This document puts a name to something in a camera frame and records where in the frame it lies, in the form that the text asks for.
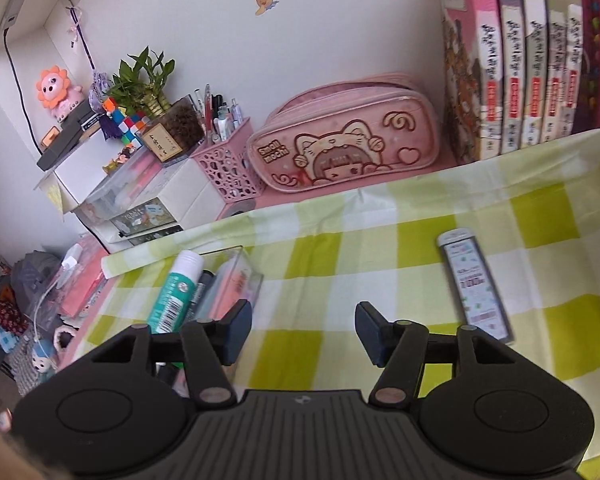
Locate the stack of red pink books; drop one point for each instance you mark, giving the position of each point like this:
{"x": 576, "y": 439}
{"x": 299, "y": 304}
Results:
{"x": 85, "y": 280}

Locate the orange cap highlighter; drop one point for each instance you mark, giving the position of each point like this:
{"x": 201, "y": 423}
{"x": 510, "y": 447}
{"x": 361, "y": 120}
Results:
{"x": 237, "y": 285}

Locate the white teal glue stick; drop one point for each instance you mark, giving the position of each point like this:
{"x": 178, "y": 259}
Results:
{"x": 172, "y": 295}

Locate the small white block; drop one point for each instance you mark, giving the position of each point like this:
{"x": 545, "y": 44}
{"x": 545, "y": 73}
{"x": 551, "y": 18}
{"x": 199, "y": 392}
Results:
{"x": 71, "y": 259}

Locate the glass planter with label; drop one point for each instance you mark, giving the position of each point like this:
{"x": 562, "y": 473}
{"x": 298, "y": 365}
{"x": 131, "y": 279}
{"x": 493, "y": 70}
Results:
{"x": 180, "y": 120}

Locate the cream spine book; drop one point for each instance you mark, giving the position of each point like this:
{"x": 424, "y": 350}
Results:
{"x": 537, "y": 60}

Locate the grey bag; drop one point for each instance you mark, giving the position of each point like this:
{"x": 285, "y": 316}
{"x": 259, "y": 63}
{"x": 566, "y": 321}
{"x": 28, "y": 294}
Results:
{"x": 35, "y": 270}

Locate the clear drawer unit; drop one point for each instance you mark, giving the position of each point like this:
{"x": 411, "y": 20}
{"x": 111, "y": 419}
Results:
{"x": 125, "y": 180}

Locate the green bamboo plant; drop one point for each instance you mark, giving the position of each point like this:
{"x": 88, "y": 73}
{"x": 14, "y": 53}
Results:
{"x": 140, "y": 75}

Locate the dark floral pouch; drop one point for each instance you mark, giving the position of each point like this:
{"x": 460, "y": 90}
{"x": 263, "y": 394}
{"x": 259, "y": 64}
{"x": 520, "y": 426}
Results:
{"x": 5, "y": 310}

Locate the pink mesh pen holder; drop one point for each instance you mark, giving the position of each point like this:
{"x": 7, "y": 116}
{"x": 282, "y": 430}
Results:
{"x": 225, "y": 170}

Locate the blue spine book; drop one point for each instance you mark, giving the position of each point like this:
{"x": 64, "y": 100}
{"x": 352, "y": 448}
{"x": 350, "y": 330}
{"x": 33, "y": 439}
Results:
{"x": 512, "y": 60}

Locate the pink cartoon pencil case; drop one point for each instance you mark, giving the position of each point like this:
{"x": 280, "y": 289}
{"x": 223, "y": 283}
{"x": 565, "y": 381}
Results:
{"x": 340, "y": 145}

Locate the colourful puzzle cube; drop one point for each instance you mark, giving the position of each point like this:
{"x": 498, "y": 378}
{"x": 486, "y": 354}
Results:
{"x": 127, "y": 122}

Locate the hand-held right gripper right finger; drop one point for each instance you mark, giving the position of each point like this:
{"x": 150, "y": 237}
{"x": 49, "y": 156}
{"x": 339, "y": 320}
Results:
{"x": 370, "y": 332}

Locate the orange lion toy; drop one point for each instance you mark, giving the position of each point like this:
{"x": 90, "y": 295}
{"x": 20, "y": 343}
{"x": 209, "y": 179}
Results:
{"x": 55, "y": 90}

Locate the black flat box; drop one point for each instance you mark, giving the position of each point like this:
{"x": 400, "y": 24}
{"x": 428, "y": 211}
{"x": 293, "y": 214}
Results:
{"x": 62, "y": 147}

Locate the green checked tablecloth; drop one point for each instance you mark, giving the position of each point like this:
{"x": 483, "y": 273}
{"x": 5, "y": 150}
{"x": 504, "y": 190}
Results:
{"x": 330, "y": 270}

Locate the pink cover book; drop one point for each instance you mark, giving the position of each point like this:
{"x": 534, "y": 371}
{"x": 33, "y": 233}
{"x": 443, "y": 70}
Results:
{"x": 467, "y": 60}

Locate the purple tassel charm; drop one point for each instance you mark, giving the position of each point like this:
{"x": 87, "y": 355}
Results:
{"x": 97, "y": 92}

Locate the brown small box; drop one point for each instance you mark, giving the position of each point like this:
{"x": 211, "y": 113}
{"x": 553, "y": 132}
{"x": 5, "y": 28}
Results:
{"x": 50, "y": 136}

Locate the black lead refill case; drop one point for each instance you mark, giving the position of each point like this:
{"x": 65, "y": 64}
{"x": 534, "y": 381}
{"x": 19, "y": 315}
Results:
{"x": 472, "y": 285}

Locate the small toy figurines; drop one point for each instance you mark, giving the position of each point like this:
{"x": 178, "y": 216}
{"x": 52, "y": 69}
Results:
{"x": 120, "y": 157}

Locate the black marker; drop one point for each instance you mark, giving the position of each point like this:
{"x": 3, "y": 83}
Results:
{"x": 202, "y": 287}

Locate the blue white doll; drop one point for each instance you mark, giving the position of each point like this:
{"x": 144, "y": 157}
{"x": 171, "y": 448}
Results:
{"x": 42, "y": 360}

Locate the white cardboard box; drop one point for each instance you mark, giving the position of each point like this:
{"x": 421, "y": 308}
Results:
{"x": 75, "y": 175}

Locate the grey spine book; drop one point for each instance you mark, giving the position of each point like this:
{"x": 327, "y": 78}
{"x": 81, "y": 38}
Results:
{"x": 557, "y": 60}

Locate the clear plastic box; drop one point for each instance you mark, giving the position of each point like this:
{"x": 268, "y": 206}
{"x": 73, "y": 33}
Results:
{"x": 247, "y": 260}

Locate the brown animal wall sticker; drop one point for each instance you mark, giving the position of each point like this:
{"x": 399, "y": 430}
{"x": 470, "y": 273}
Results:
{"x": 263, "y": 1}

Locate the white drawer organizer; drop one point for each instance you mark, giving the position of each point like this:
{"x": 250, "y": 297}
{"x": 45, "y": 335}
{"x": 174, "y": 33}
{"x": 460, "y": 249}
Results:
{"x": 190, "y": 190}

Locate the white spine book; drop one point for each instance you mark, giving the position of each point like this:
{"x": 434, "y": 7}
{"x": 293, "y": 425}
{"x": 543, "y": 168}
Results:
{"x": 575, "y": 60}

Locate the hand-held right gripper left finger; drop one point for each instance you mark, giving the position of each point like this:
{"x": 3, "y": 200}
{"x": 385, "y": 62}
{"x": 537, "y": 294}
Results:
{"x": 235, "y": 330}

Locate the bunch of pens in mesh holder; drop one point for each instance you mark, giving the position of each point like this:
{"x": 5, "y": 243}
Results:
{"x": 220, "y": 120}

